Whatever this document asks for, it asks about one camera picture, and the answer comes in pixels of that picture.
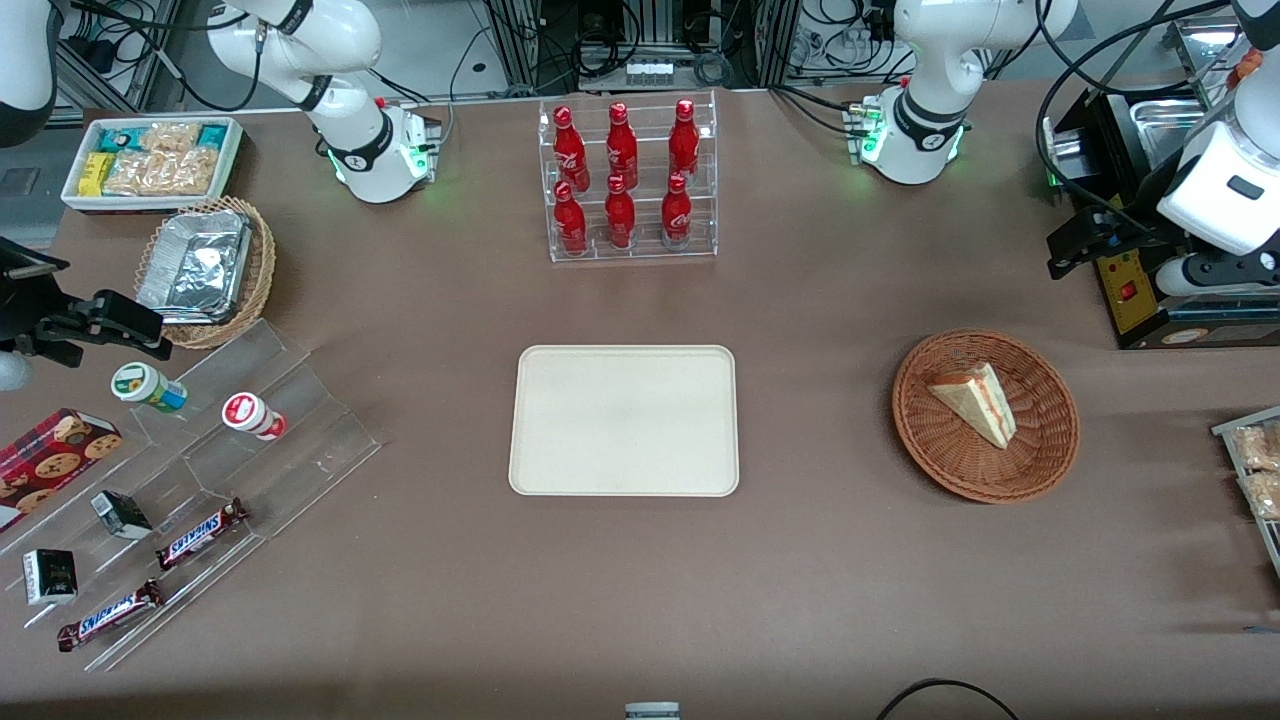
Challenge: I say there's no clear acrylic bottle rack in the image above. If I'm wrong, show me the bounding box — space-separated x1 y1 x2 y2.
538 90 719 264

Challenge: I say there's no grey metal snack tray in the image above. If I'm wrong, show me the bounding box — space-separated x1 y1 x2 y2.
1212 405 1280 581

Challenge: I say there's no clear fried snack bag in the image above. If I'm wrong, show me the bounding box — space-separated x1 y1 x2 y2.
1232 423 1280 473
1240 472 1280 522

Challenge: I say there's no black food warmer machine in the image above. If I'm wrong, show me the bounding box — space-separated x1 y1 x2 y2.
1040 15 1280 351

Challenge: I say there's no clear cracker bag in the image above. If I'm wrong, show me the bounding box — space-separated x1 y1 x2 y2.
105 148 221 197
140 122 202 154

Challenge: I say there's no brown round wicker basket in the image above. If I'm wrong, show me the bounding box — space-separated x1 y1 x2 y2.
892 329 1081 504

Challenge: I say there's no small black box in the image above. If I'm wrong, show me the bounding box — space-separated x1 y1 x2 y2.
23 548 78 607
91 490 153 541

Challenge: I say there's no light woven wicker basket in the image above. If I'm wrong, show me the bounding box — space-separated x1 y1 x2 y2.
135 196 277 350

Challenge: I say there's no triangular sandwich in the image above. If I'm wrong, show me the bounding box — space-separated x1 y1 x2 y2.
927 362 1018 450

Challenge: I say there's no steel warmer pan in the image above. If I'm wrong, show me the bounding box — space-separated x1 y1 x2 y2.
1130 98 1216 173

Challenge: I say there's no silver foil container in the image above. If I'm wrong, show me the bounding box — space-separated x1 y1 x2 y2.
136 210 253 324

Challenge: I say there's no cream rectangular tray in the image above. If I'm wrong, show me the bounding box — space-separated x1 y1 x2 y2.
508 345 740 498

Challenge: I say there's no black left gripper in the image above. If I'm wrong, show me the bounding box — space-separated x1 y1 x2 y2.
1047 203 1189 282

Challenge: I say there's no red plaid cookie box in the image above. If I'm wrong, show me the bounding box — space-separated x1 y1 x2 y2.
0 408 123 533

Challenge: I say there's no clear acrylic stepped shelf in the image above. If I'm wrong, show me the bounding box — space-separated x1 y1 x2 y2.
0 318 383 673

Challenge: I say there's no green label yogurt cup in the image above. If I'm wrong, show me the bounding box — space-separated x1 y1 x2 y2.
111 362 188 414

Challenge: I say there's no black cable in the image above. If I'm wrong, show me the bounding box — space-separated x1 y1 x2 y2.
877 679 1019 720

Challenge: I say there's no red label yogurt cup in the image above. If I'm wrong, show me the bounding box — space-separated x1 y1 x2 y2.
222 392 288 442

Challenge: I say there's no red cola bottle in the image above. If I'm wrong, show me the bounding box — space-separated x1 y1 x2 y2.
668 98 701 181
604 175 637 251
553 180 589 256
606 102 639 189
661 172 693 249
552 106 589 191

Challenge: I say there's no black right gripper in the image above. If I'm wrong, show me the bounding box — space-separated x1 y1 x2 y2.
0 278 174 367

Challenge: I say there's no brown snickers bar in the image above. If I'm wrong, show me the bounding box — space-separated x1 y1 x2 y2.
57 580 164 653
156 498 249 571

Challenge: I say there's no white rectangular snack bin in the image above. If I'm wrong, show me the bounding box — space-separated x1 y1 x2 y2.
61 116 244 214

